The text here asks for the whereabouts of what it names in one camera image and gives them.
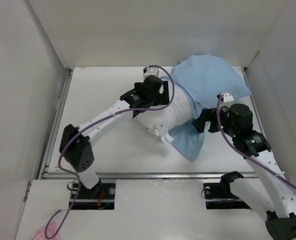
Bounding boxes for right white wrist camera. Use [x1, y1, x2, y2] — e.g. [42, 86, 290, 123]
[218, 92, 235, 103]

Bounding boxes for aluminium front rail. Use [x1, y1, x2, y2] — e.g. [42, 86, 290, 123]
[41, 171, 280, 180]

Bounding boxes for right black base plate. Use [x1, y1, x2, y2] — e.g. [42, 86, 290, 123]
[201, 182, 251, 210]

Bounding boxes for pink cloth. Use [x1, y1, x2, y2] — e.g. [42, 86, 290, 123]
[33, 222, 61, 240]

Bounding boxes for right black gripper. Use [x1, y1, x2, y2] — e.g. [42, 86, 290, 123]
[191, 104, 238, 138]

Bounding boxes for white pillow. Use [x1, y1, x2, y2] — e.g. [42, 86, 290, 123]
[136, 85, 193, 144]

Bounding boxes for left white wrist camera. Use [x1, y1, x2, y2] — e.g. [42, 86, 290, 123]
[143, 66, 159, 80]

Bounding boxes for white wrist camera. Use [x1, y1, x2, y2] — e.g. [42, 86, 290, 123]
[218, 92, 235, 103]
[143, 66, 159, 80]

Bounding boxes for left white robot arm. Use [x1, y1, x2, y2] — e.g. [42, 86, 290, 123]
[59, 75, 170, 198]

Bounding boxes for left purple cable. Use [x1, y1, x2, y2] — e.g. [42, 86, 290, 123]
[44, 65, 176, 239]

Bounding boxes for purple cable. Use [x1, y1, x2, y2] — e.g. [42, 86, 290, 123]
[44, 65, 176, 239]
[216, 96, 296, 238]

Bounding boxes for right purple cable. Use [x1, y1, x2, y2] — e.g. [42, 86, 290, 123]
[216, 96, 296, 238]

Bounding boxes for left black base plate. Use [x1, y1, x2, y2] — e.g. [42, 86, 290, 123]
[72, 182, 116, 210]

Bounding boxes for blue pillowcase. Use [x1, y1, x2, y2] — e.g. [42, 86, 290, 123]
[169, 55, 251, 162]

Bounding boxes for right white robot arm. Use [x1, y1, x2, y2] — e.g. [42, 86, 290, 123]
[192, 103, 296, 240]

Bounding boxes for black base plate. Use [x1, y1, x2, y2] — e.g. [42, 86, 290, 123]
[201, 182, 251, 210]
[72, 182, 116, 210]

